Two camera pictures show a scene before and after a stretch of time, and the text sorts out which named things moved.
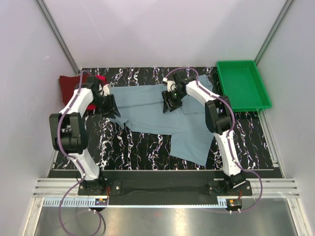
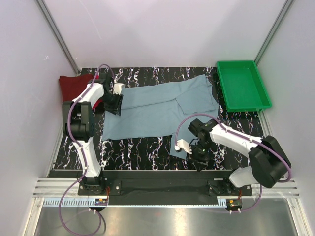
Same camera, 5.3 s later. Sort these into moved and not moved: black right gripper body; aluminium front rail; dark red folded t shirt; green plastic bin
Moved: black right gripper body
Not moved: aluminium front rail; green plastic bin; dark red folded t shirt
